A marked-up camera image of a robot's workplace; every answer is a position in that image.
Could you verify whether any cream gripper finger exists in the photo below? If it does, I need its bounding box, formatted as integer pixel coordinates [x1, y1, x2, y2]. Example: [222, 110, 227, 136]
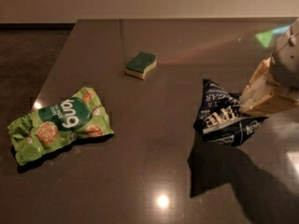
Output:
[239, 58, 276, 106]
[240, 84, 299, 117]

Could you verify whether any blue chip bag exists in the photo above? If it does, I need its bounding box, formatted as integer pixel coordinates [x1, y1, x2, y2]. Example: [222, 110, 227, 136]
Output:
[193, 79, 266, 147]

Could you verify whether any green snack bag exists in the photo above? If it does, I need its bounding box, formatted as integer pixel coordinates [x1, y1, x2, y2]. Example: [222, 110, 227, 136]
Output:
[7, 87, 114, 166]

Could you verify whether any green yellow sponge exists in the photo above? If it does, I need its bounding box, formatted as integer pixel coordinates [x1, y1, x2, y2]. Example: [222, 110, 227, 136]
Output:
[125, 51, 157, 80]

